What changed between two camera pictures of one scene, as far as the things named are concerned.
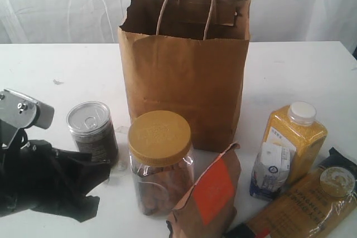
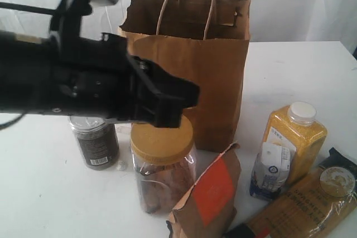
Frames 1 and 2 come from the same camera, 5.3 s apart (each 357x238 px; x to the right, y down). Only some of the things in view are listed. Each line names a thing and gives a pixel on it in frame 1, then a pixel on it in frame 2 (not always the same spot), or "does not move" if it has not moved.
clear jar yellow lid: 162,160 does not move
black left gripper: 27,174 to 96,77
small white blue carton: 270,171 does not move
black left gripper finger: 75,171 to 166,84
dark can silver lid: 91,126 does not move
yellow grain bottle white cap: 297,129 does not move
